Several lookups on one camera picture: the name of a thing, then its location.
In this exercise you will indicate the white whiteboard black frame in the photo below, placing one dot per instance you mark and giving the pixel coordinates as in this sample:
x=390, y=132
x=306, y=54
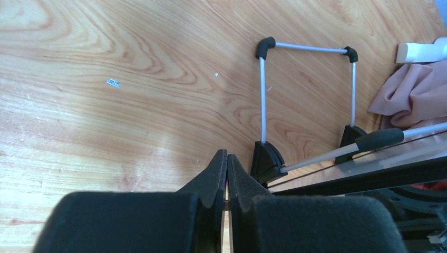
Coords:
x=268, y=164

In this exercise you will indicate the pink hanging garment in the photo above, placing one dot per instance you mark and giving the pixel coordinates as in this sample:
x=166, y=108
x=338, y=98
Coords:
x=412, y=97

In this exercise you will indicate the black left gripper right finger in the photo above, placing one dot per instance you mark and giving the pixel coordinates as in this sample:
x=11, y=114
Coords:
x=263, y=222

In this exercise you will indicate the white clothes rack base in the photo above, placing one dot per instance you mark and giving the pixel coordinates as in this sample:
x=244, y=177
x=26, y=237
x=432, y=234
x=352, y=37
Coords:
x=421, y=53

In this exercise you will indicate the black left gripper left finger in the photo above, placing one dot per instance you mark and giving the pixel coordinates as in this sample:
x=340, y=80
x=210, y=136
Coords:
x=187, y=220

